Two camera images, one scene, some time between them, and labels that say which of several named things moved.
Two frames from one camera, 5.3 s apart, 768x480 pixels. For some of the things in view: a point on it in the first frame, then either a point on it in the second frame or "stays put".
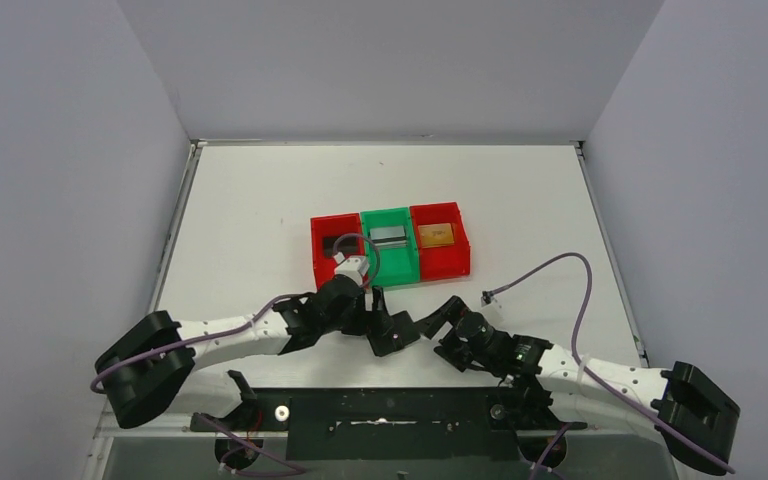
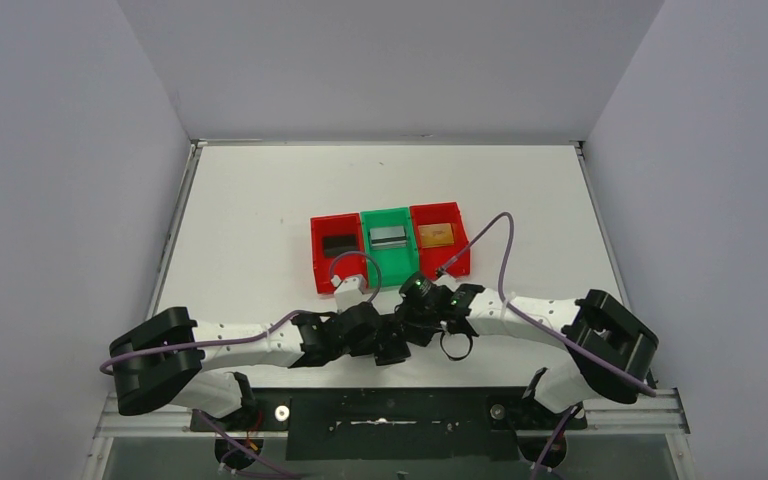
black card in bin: x=347 y=244 stays put
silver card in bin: x=389 y=237 stays put
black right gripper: x=454 y=326 to x=438 y=327
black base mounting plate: x=390 y=423 stays put
